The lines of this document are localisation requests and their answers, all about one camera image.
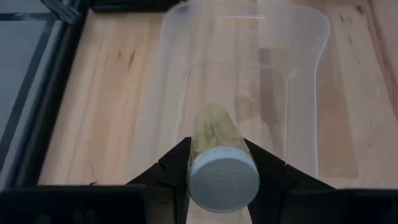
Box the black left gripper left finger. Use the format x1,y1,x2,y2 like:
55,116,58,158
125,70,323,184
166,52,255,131
0,136,192,224

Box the black table frame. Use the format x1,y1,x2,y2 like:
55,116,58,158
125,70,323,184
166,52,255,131
0,0,187,191

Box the black corner bracket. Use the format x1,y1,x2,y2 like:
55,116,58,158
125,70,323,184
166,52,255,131
39,0,82,26

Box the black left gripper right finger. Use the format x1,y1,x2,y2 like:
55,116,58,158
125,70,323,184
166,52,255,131
243,138,398,224

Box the clear plastic bin with handle hole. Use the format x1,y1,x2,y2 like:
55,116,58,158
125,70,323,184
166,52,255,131
130,0,331,180

